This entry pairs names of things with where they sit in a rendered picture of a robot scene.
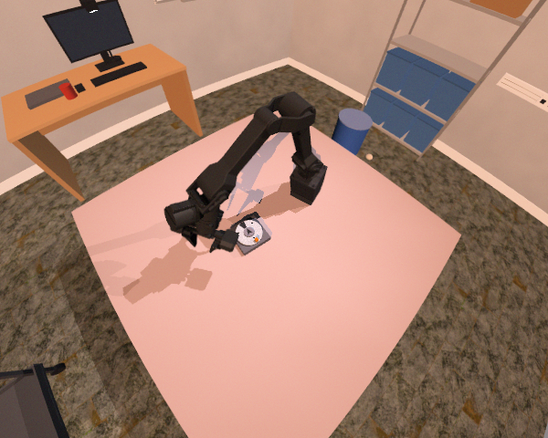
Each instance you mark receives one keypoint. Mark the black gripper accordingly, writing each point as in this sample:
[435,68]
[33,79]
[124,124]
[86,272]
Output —
[225,240]

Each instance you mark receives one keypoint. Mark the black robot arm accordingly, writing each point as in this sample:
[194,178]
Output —
[218,180]

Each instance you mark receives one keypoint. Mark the white round flange plate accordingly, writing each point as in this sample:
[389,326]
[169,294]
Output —
[249,240]

